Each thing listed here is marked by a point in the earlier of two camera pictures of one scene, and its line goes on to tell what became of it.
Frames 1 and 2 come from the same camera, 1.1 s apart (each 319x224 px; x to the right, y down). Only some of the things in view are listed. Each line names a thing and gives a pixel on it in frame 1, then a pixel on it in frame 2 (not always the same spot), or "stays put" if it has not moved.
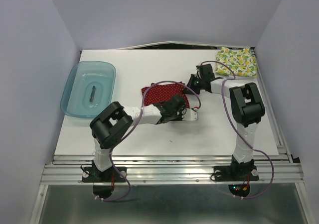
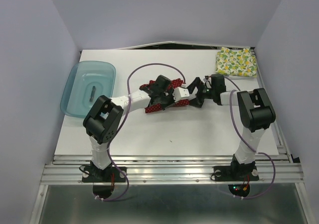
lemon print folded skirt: (242, 60) stays put
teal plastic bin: (89, 87) stays put
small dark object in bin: (92, 93) stays put
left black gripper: (179, 118) to (172, 101)
